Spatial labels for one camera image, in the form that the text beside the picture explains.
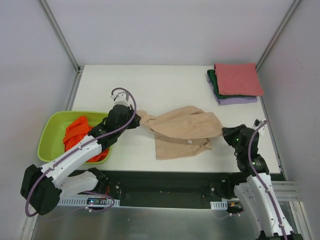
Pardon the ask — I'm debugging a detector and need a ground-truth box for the beige t shirt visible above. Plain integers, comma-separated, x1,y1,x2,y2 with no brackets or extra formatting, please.
137,105,223,160

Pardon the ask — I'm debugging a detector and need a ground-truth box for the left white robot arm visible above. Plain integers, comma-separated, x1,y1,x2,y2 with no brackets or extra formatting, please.
20,104,140,217

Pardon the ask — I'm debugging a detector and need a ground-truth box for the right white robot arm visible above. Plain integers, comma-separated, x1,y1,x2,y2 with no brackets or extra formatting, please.
222,121,303,240

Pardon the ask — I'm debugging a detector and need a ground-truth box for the folded lavender t shirt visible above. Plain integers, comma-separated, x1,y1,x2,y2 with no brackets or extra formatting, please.
213,87,258,106

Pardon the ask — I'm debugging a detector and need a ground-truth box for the orange t shirt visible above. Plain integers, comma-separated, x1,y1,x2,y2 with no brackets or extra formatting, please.
62,115,110,164

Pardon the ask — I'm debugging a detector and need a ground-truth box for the folded red t shirt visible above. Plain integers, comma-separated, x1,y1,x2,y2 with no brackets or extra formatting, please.
214,63,264,97

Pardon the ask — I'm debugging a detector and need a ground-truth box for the green plastic basin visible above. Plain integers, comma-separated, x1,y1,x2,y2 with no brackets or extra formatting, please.
37,111,108,163

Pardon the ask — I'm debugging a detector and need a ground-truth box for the folded dark green t shirt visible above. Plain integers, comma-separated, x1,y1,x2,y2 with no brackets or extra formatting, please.
207,69,255,99

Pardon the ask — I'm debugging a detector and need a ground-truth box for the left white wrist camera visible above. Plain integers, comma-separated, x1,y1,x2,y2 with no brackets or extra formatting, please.
110,91,130,107

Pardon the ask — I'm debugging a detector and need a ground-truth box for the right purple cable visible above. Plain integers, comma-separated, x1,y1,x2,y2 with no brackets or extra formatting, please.
249,119,288,240

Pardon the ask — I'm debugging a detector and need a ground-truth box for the purple cable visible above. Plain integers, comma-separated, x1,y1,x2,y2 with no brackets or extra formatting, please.
249,119,288,240
25,87,138,217

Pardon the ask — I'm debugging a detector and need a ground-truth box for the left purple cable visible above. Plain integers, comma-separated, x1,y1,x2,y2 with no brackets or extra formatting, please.
25,87,138,217

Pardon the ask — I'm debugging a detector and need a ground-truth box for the left aluminium frame post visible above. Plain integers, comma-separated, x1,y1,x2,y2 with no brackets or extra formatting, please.
38,0,81,73

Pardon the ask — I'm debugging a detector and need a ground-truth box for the aluminium frame post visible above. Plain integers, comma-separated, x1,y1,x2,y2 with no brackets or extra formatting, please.
255,0,303,72
38,0,81,73

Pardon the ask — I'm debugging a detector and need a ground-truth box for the right white cable duct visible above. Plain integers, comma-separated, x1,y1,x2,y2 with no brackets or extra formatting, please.
210,201,228,211

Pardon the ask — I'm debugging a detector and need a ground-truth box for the white cable duct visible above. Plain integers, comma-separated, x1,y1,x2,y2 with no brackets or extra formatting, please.
58,196,120,208
210,201,228,211

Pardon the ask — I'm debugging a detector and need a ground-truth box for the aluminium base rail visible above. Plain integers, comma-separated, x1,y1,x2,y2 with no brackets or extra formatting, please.
271,181,302,202

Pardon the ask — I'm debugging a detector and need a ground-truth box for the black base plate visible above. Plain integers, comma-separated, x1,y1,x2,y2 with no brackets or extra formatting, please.
94,170,246,209

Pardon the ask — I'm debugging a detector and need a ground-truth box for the left white cable duct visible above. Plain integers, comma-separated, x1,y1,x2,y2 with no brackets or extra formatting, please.
58,196,120,208

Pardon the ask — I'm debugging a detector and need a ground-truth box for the right aluminium frame post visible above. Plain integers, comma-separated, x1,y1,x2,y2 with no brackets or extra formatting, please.
255,0,303,72

